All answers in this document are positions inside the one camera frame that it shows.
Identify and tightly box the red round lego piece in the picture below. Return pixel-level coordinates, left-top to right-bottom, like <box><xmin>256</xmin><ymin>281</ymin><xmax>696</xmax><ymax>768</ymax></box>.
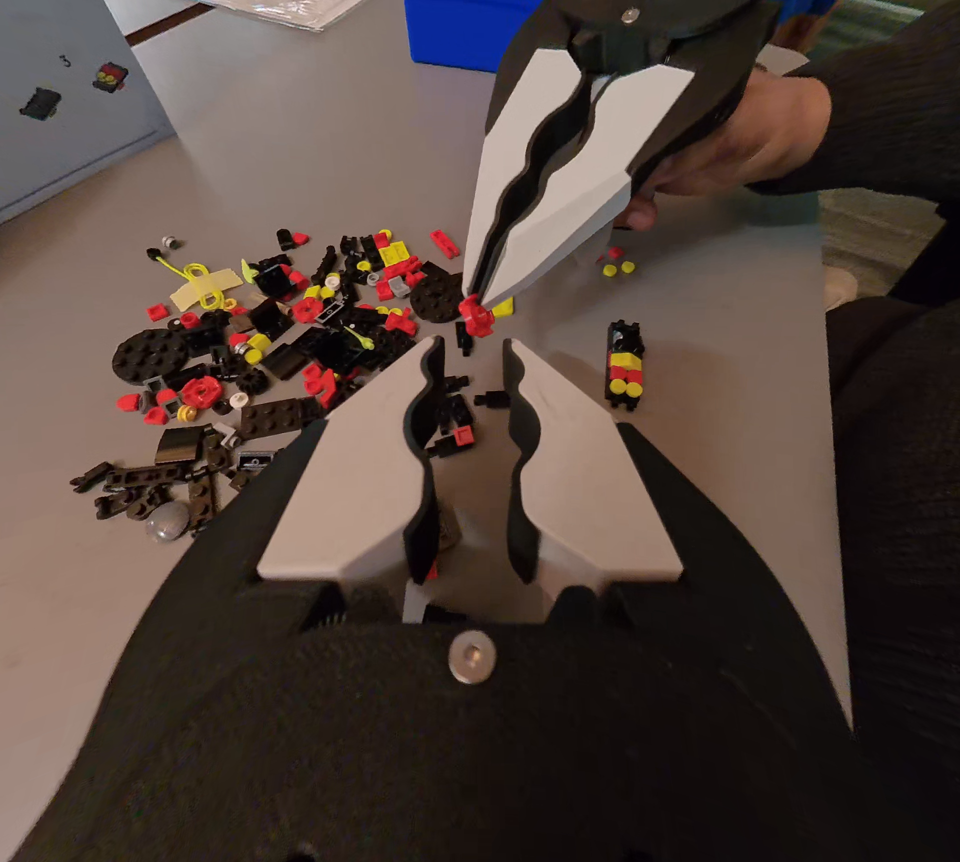
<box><xmin>459</xmin><ymin>294</ymin><xmax>498</xmax><ymax>340</ymax></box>

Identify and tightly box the person's dark clothed torso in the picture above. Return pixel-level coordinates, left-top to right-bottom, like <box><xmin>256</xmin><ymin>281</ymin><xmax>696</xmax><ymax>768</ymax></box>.
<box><xmin>825</xmin><ymin>198</ymin><xmax>960</xmax><ymax>862</ymax></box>

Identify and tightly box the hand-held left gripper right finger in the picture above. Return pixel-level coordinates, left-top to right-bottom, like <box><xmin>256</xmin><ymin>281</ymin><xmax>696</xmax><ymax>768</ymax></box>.
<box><xmin>501</xmin><ymin>339</ymin><xmax>684</xmax><ymax>608</ymax></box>

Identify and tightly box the pale shoe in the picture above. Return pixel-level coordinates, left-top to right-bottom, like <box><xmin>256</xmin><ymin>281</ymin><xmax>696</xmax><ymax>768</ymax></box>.
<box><xmin>823</xmin><ymin>265</ymin><xmax>860</xmax><ymax>313</ymax></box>

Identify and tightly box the person's right hand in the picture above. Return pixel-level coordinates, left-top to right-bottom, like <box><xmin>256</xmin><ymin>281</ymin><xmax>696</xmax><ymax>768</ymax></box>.
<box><xmin>613</xmin><ymin>68</ymin><xmax>834</xmax><ymax>233</ymax></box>

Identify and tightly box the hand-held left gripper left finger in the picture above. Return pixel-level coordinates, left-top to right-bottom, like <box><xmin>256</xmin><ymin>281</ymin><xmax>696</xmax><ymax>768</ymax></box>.
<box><xmin>257</xmin><ymin>335</ymin><xmax>470</xmax><ymax>625</ymax></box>

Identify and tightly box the pile of lego pieces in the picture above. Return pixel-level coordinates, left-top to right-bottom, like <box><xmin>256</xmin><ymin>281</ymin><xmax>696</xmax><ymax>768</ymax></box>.
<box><xmin>69</xmin><ymin>226</ymin><xmax>519</xmax><ymax>544</ymax></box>

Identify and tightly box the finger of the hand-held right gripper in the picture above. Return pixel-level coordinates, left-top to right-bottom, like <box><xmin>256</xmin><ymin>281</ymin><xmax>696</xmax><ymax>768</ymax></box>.
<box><xmin>461</xmin><ymin>48</ymin><xmax>597</xmax><ymax>301</ymax></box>
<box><xmin>480</xmin><ymin>65</ymin><xmax>697</xmax><ymax>310</ymax></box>

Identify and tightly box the black red yellow lego assembly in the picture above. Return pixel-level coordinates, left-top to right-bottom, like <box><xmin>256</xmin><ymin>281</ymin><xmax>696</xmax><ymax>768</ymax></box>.
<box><xmin>604</xmin><ymin>319</ymin><xmax>648</xmax><ymax>413</ymax></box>

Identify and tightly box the grey lego instruction booklet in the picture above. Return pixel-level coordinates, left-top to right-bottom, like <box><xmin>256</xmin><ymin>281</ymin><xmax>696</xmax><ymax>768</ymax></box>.
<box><xmin>0</xmin><ymin>0</ymin><xmax>179</xmax><ymax>226</ymax></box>

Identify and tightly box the person's dark sleeved right forearm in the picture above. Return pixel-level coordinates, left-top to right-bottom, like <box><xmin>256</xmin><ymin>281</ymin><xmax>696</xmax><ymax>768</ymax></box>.
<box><xmin>746</xmin><ymin>0</ymin><xmax>960</xmax><ymax>203</ymax></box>

